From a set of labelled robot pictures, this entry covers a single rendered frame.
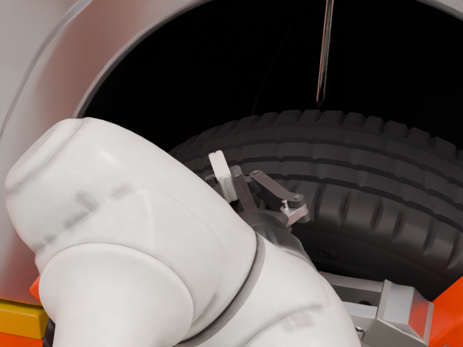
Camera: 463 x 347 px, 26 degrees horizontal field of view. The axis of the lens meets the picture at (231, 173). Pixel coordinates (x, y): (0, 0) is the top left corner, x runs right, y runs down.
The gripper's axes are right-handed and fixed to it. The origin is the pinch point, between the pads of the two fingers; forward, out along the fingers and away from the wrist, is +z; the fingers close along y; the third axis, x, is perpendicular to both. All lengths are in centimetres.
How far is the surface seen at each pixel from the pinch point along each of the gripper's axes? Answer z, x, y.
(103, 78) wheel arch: 32.5, 4.5, -10.5
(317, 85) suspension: 48, -13, 19
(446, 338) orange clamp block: -19.6, -14.3, 14.4
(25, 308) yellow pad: 45, -31, -36
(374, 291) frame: -12.9, -11.2, 10.0
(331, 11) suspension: 46, -2, 23
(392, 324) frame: -17.6, -12.3, 10.2
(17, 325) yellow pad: 45, -33, -38
